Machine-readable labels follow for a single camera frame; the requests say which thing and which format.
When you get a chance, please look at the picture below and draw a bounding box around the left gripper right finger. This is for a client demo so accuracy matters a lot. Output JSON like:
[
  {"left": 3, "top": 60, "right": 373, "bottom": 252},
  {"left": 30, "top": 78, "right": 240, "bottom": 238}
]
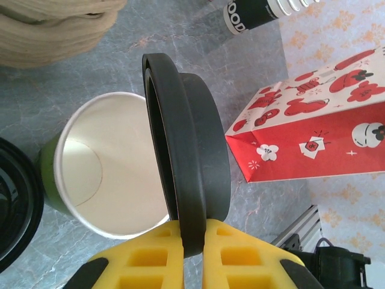
[{"left": 202, "top": 219, "right": 325, "bottom": 289}]

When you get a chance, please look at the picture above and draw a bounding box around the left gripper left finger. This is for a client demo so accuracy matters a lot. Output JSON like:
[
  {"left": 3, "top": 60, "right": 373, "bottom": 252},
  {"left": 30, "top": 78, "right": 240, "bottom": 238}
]
[{"left": 64, "top": 219, "right": 185, "bottom": 289}]

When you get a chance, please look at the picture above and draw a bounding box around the green paper cup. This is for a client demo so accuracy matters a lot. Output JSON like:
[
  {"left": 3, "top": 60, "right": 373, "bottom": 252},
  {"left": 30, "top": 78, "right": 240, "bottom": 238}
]
[{"left": 37, "top": 92, "right": 171, "bottom": 241}]

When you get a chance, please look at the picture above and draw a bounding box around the red white paper bag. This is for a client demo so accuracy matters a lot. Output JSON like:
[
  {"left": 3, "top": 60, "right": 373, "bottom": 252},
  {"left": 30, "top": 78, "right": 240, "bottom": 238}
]
[{"left": 224, "top": 46, "right": 385, "bottom": 184}]

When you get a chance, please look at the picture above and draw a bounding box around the black cup lid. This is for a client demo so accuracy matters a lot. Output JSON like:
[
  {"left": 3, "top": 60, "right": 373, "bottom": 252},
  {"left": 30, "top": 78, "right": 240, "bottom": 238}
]
[{"left": 0, "top": 137, "right": 45, "bottom": 271}]

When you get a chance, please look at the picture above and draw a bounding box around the stack of paper cups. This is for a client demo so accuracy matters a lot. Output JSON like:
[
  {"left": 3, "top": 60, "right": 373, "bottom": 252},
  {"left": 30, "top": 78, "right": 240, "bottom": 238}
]
[{"left": 223, "top": 0, "right": 320, "bottom": 36}]

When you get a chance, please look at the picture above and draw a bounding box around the aluminium side rail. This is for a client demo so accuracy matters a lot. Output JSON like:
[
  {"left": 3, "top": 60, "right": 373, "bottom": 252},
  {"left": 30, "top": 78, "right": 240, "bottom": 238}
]
[{"left": 270, "top": 204, "right": 323, "bottom": 250}]

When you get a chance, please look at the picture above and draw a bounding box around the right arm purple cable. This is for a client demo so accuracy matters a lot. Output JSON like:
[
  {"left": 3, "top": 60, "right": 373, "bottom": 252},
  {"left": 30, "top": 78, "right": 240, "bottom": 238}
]
[{"left": 314, "top": 237, "right": 333, "bottom": 250}]

